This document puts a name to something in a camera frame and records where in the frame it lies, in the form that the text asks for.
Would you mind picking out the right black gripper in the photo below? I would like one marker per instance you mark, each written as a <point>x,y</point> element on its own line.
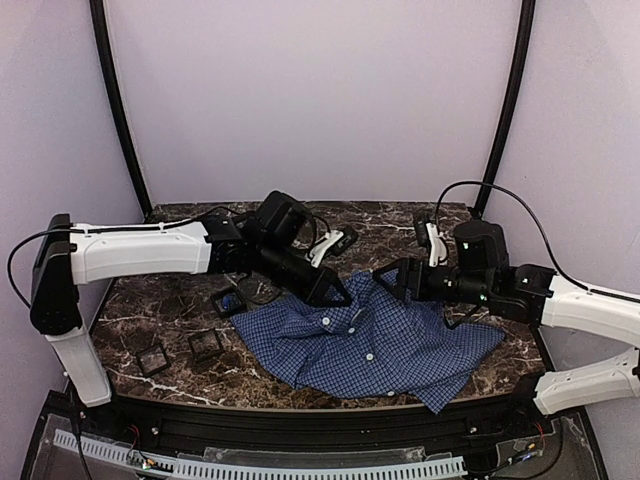
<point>410,278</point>

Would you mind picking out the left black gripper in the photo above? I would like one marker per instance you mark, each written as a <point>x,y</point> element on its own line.
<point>314,285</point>

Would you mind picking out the blue checked shirt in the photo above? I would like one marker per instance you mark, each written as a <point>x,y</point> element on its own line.
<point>376,346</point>

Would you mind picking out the round brooch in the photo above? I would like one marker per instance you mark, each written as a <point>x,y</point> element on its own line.
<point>229,302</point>

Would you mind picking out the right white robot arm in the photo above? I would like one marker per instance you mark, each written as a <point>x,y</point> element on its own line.
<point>532,295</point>

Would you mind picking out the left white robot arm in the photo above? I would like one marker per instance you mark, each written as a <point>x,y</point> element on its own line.
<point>278,240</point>

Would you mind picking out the black tray far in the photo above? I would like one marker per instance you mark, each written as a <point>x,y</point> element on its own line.
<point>216,297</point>

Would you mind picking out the black tray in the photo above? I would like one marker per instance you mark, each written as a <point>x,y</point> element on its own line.
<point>216,297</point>
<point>205,345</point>
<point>152,360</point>

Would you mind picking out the black tray middle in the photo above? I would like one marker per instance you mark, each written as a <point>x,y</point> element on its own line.
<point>205,345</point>

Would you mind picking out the black tray near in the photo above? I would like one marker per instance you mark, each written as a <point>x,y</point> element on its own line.
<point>152,360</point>

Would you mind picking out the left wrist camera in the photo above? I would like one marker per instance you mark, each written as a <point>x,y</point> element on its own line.
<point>333,243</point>

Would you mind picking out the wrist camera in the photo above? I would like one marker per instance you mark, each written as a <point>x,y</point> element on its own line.
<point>428,236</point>
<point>333,243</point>

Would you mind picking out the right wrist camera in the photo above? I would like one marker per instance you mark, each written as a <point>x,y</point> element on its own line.
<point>428,236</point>

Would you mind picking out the black front aluminium rail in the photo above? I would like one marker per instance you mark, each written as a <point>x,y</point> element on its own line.
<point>170,428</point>

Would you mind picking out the white slotted cable duct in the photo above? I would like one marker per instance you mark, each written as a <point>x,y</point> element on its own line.
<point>411,463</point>

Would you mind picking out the right black frame post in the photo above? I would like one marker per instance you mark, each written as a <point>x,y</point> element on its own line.
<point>512,90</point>

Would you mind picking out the black frame post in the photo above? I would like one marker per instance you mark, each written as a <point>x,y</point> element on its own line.
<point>512,90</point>
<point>116,104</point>

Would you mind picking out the left black frame post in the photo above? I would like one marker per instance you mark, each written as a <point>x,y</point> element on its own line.
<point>116,104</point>

